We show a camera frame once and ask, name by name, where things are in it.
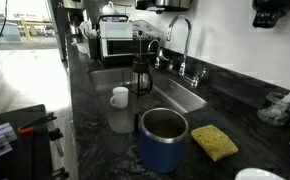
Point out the small chrome side tap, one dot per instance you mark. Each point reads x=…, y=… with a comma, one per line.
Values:
x=160, y=56

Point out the chrome gooseneck tap faucet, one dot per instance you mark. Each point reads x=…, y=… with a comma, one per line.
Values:
x=197, y=78

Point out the glass french press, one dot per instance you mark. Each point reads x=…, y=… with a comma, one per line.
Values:
x=142, y=79

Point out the stainless steel sink basin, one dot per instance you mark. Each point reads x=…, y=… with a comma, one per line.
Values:
x=166, y=93

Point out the white ceramic mug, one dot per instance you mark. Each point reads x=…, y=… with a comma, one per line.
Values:
x=120, y=97

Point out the blue metal mug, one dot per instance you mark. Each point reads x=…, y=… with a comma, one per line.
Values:
x=162, y=133

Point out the yellow sponge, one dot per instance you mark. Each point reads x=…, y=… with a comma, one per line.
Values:
x=215, y=142

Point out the black optical breadboard table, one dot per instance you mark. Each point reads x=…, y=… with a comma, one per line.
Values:
x=25, y=137

